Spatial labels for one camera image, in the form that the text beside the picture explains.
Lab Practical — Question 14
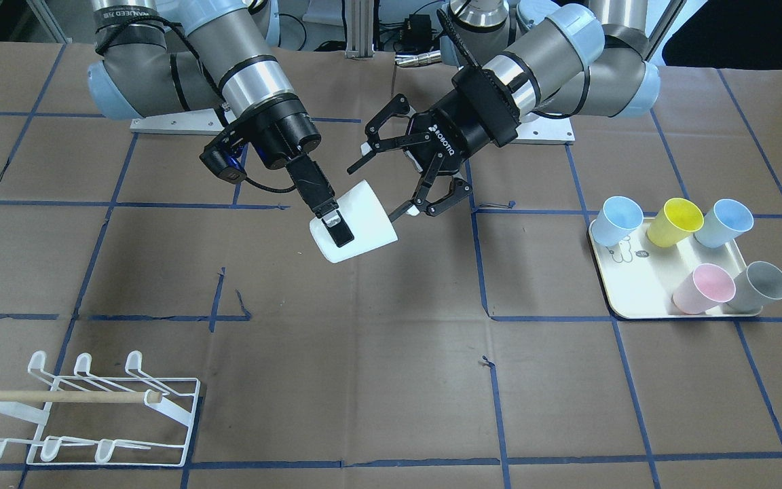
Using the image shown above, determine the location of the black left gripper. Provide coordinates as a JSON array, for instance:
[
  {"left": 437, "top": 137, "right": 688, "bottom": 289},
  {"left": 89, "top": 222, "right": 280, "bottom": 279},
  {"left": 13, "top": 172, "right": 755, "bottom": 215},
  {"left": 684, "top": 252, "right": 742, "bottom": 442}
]
[{"left": 347, "top": 94, "right": 500, "bottom": 223}]

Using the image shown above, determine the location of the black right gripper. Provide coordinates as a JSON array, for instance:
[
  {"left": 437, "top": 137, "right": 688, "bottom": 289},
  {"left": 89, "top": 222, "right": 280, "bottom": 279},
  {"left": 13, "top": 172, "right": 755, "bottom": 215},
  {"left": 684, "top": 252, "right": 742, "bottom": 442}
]
[{"left": 229, "top": 95, "right": 354, "bottom": 248}]

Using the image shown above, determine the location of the white plastic cup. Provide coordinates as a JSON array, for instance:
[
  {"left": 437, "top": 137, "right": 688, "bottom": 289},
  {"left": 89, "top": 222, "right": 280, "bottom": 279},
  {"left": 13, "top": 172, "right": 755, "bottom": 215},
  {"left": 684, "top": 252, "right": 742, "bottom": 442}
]
[{"left": 310, "top": 180, "right": 398, "bottom": 263}]

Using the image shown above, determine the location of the light blue plastic cup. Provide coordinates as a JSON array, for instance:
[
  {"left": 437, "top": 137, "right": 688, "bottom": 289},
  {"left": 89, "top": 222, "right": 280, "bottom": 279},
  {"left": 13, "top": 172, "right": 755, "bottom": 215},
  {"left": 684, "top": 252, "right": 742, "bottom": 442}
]
[{"left": 693, "top": 198, "right": 754, "bottom": 249}]

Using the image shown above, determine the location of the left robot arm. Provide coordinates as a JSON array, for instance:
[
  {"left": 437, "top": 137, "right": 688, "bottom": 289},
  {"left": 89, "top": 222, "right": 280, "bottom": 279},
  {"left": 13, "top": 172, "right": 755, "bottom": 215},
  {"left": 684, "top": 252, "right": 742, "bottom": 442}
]
[{"left": 348, "top": 1, "right": 660, "bottom": 220}]

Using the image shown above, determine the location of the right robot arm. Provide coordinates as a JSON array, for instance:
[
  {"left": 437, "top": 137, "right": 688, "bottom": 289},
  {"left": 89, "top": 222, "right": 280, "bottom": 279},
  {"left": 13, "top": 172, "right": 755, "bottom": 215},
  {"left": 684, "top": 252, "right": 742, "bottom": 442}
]
[{"left": 88, "top": 1, "right": 354, "bottom": 247}]

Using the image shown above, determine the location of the yellow plastic cup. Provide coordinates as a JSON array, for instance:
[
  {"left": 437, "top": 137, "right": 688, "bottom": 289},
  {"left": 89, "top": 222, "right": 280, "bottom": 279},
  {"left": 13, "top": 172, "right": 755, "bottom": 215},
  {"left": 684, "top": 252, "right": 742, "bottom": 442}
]
[{"left": 646, "top": 198, "right": 704, "bottom": 248}]

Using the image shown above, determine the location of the pink plastic cup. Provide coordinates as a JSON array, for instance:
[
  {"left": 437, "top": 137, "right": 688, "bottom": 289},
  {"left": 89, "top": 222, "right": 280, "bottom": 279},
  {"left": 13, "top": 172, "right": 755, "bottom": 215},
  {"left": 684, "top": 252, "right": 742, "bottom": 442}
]
[{"left": 671, "top": 263, "right": 737, "bottom": 314}]

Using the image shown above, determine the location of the grey plastic cup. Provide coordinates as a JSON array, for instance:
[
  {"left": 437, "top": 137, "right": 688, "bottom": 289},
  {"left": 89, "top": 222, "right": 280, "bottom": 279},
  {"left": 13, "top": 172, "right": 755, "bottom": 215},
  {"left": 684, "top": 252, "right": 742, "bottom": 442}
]
[{"left": 726, "top": 261, "right": 782, "bottom": 312}]

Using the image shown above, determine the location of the cream serving tray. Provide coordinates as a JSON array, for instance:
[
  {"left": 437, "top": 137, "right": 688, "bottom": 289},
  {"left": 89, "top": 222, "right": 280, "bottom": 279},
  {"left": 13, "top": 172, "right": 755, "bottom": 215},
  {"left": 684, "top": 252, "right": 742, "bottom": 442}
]
[{"left": 589, "top": 217, "right": 747, "bottom": 320}]

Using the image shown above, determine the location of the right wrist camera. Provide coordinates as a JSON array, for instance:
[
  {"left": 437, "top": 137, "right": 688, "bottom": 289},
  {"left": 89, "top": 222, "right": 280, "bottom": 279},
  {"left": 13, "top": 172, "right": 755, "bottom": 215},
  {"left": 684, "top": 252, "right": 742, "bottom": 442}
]
[{"left": 200, "top": 141, "right": 247, "bottom": 185}]

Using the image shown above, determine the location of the white wire cup rack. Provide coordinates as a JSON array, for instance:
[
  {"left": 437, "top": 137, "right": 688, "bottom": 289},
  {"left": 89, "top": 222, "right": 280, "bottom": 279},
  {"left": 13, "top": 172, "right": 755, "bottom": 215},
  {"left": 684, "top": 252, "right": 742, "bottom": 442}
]
[{"left": 0, "top": 350, "right": 202, "bottom": 468}]

